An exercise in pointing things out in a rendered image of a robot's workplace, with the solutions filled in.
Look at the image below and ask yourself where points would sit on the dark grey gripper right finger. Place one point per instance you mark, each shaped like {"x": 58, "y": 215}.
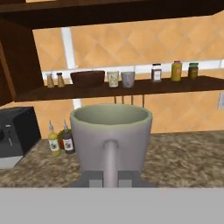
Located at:
{"x": 131, "y": 180}

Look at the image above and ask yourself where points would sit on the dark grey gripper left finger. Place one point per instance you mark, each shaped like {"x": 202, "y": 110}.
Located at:
{"x": 87, "y": 180}

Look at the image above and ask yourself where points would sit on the dark vinegar bottle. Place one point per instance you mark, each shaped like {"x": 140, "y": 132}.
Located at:
{"x": 68, "y": 141}

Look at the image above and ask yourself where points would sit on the yellow oil bottle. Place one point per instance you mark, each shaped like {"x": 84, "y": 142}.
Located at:
{"x": 54, "y": 142}

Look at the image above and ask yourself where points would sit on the black toaster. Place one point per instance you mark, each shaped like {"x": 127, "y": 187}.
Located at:
{"x": 17, "y": 134}

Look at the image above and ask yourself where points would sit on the grey cup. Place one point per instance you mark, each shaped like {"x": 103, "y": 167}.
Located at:
{"x": 128, "y": 79}

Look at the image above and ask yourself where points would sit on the dark brown wooden bowl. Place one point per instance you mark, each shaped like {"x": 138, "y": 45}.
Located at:
{"x": 87, "y": 78}

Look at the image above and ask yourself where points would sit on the brown shaker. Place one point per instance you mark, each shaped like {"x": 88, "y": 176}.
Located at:
{"x": 60, "y": 80}
{"x": 50, "y": 80}

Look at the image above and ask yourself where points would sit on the dark spice jar white label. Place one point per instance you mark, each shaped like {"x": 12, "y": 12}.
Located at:
{"x": 156, "y": 73}

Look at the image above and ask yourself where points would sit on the yellow jar red lid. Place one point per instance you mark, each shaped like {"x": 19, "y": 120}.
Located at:
{"x": 176, "y": 71}

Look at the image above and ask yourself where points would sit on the brown jar green lid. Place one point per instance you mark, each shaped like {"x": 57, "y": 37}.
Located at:
{"x": 193, "y": 71}

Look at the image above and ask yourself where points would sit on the white wall outlet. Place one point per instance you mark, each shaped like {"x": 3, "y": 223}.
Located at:
{"x": 221, "y": 101}

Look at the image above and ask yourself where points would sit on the dark wooden wall shelf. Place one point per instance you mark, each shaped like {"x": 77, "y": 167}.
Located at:
{"x": 116, "y": 58}

